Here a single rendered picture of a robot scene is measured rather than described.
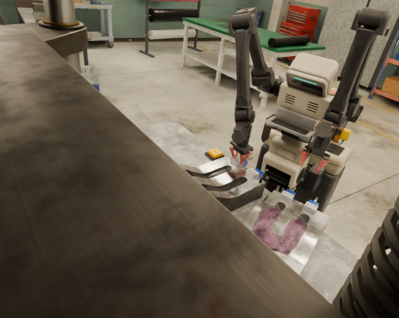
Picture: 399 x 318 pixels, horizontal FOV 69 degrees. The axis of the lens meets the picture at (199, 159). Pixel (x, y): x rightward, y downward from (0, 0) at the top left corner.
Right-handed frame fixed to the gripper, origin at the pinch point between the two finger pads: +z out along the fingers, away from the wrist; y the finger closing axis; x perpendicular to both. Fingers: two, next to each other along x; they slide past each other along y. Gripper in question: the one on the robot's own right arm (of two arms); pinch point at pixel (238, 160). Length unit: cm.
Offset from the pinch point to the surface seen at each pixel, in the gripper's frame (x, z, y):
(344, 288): -79, -61, 78
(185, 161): -14.0, 11.0, -24.6
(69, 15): -74, -65, 9
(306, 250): -15, 3, 52
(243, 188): -11.0, 2.4, 15.6
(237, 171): -4.5, 2.0, 4.6
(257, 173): -0.1, -0.7, 12.9
